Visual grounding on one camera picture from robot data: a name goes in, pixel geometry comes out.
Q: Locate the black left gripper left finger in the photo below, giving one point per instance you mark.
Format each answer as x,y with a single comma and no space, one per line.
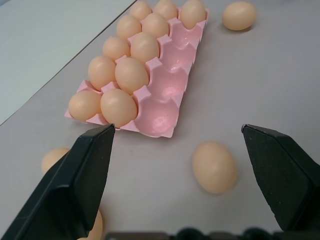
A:
65,185

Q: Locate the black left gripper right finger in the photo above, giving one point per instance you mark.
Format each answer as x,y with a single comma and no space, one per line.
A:
282,175

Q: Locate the pink plastic egg tray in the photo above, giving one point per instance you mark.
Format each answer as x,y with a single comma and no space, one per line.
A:
165,82

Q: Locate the beige egg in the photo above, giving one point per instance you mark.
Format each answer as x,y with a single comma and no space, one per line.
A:
101,71
155,25
115,47
215,167
128,27
131,75
97,226
239,15
165,9
193,13
51,160
83,104
118,107
144,47
140,9

